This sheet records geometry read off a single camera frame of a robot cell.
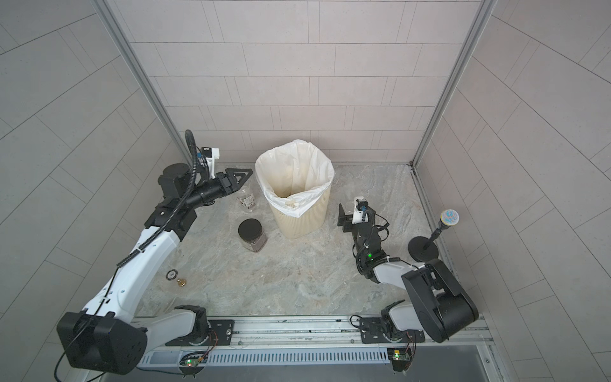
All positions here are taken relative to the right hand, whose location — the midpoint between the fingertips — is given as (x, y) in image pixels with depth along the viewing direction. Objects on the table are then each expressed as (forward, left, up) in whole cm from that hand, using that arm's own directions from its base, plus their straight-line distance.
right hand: (350, 202), depth 86 cm
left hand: (-2, +31, +20) cm, 37 cm away
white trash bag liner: (+13, +20, +2) cm, 25 cm away
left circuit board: (-43, +49, -9) cm, 65 cm away
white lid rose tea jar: (+7, +39, -3) cm, 40 cm away
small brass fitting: (-21, +60, -10) cm, 64 cm away
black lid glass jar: (-8, +36, -5) cm, 37 cm away
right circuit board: (-45, -9, -16) cm, 49 cm away
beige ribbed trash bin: (-7, +22, -3) cm, 23 cm away
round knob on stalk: (-14, -26, -13) cm, 32 cm away
